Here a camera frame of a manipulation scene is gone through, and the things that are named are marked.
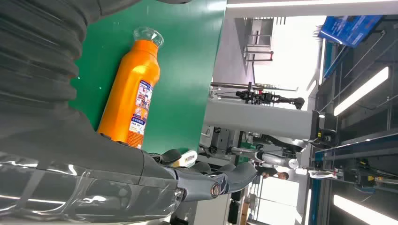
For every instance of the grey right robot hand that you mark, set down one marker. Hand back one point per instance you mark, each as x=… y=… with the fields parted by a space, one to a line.
x=93 y=174

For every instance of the green table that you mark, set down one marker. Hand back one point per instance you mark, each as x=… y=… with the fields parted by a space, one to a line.
x=186 y=62

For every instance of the ceiling light strip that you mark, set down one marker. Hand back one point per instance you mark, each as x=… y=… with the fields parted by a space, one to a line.
x=362 y=90
x=360 y=212

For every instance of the white tube bottle yellow cap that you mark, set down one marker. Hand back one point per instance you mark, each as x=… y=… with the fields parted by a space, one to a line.
x=186 y=158

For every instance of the white structural beam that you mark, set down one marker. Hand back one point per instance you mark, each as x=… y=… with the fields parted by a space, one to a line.
x=258 y=119

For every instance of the blue sign board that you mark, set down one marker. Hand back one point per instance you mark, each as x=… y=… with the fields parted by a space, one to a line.
x=349 y=29

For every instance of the person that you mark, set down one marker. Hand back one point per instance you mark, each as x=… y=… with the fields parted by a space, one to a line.
x=275 y=174

